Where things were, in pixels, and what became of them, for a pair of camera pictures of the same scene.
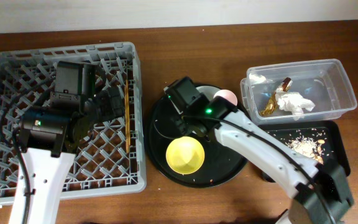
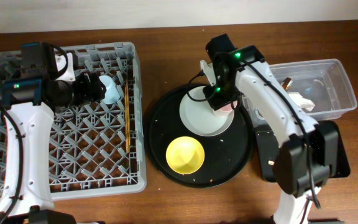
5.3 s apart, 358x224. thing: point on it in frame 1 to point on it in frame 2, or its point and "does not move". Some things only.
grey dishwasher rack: [24, 79] does not move
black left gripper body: [117, 101] to [95, 88]
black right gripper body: [181, 125] to [217, 101]
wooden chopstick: [127, 114] does not move
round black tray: [163, 123] does not move
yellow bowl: [184, 155] does not move
